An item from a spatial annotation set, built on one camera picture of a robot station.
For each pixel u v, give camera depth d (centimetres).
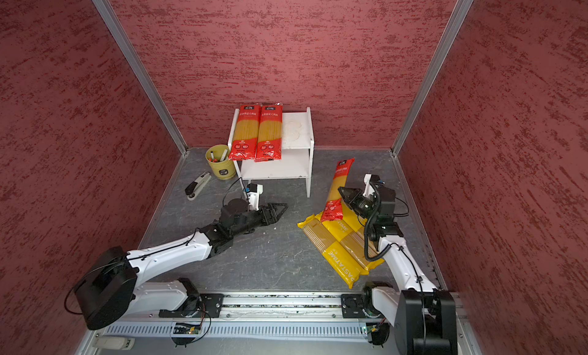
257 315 73
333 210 77
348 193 77
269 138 76
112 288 41
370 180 76
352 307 74
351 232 90
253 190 74
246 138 76
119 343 65
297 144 78
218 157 103
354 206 73
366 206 70
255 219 70
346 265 81
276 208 73
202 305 73
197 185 101
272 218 70
